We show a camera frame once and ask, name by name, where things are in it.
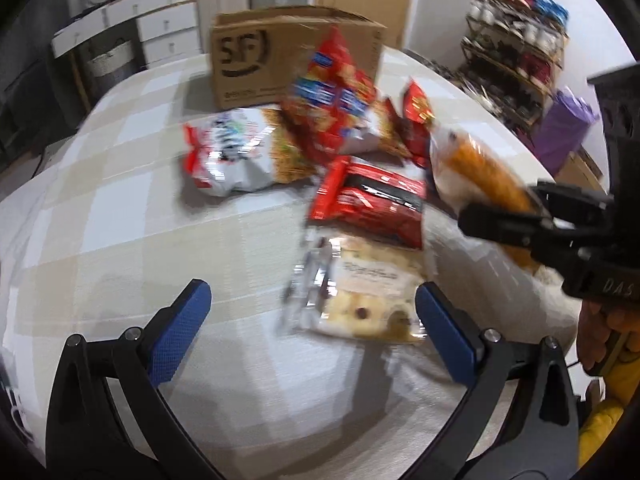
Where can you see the white drawer desk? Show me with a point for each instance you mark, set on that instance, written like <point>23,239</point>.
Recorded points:
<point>165,30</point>

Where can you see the orange bread bag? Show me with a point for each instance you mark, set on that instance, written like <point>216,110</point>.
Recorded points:
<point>480,170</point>

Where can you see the white red snack bag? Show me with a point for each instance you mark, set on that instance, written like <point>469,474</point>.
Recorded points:
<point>235,160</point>

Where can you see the red blue snack bag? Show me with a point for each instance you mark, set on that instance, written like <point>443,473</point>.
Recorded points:
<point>325,90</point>

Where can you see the purple bag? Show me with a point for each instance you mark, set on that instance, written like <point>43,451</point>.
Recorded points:
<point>565,130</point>

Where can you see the woven laundry basket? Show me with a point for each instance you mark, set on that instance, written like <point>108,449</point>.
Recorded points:
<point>107,60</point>

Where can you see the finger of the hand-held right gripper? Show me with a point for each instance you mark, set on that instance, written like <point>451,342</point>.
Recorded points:
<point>500,225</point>
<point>565,192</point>

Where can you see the red black snack packet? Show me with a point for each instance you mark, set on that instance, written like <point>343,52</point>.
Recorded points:
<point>370,200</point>

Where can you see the person's right forearm yellow sleeve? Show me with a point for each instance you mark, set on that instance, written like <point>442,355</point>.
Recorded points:
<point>607,420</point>

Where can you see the clear cookie packet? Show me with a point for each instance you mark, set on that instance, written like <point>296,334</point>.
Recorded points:
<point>365,285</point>

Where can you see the red cookie snack bag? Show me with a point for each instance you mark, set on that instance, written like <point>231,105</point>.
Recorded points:
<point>417,105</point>

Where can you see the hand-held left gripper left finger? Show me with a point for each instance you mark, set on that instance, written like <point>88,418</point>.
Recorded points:
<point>180,330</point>

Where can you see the yellow snack bag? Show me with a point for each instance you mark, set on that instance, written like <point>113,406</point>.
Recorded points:
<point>292,160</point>

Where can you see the small brown cardboard box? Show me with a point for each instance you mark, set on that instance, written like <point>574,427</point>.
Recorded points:
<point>580,170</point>

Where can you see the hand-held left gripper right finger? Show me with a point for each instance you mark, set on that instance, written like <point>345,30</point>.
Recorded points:
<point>445,330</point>

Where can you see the person's right hand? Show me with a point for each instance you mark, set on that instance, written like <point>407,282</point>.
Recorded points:
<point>595,335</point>

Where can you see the beige checked tablecloth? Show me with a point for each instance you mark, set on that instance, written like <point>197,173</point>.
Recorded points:
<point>150,210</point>

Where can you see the wooden shelf with goods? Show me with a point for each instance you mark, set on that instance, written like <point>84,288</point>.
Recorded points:
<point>510,55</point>

